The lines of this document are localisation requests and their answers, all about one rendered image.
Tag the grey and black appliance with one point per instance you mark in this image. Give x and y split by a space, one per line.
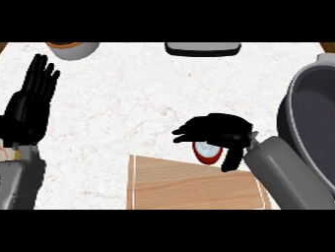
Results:
203 48

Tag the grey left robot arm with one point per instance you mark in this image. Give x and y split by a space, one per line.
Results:
11 178

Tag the wooden cutting board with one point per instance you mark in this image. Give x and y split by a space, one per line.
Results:
195 185

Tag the dark grey pot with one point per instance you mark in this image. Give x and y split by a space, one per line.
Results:
320 124

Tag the grey bowl with orange inside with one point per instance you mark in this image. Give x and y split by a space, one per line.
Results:
73 50

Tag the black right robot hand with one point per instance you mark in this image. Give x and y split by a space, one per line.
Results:
218 129

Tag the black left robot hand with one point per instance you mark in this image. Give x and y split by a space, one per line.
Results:
30 108

